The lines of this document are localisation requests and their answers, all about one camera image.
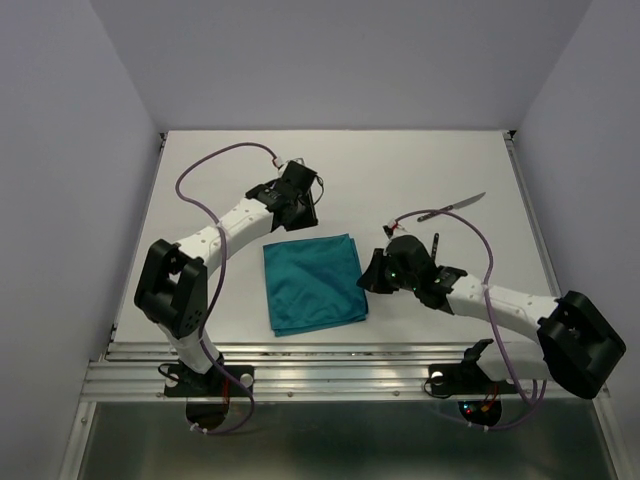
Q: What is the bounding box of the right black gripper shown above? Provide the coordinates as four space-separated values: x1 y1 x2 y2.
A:
355 248 418 294

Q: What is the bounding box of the metal fork black handle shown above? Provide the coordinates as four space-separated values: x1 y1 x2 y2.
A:
430 232 440 262

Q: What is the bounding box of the teal cloth napkin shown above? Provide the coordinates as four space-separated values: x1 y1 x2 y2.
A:
263 234 369 337

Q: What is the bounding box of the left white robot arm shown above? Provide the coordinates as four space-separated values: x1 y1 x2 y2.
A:
134 160 320 394

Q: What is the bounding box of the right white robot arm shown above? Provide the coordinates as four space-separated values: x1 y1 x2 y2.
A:
357 235 626 399

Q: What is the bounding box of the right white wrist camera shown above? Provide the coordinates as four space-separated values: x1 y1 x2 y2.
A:
383 222 402 240

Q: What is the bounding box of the metal knife black handle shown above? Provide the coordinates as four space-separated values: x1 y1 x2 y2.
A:
417 192 486 222

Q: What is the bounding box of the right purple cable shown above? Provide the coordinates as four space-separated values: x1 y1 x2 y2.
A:
394 209 551 434

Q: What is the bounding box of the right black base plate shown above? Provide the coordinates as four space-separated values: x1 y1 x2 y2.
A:
423 339 516 399

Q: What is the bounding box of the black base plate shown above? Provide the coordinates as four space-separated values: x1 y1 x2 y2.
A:
158 362 253 398
423 339 516 399

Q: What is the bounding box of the aluminium front rail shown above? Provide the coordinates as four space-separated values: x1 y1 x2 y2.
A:
79 341 611 402

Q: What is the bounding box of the aluminium rail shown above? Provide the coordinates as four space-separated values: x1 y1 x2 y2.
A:
502 130 562 296
79 341 611 402

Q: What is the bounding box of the aluminium right side rail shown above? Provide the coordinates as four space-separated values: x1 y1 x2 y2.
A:
502 130 562 296

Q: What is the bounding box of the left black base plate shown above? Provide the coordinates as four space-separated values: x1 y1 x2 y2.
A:
158 362 253 398

